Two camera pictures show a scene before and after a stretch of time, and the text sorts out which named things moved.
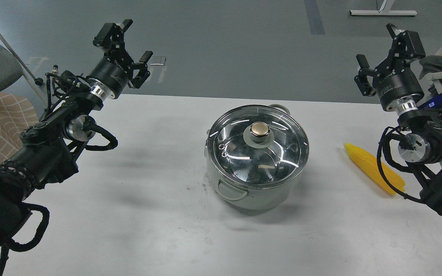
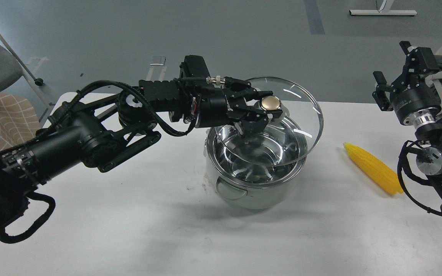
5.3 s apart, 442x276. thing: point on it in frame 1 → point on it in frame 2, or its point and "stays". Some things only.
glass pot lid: (258, 147) → (286, 137)
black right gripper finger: (409, 40) → (422, 59)
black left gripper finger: (144, 73) → (250, 94)
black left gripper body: (110, 77) → (222, 107)
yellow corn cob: (369, 164) stays
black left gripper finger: (109, 30) → (254, 122)
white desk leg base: (385, 10) stays
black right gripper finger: (361, 80) → (382, 95)
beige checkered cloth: (0, 118) stays
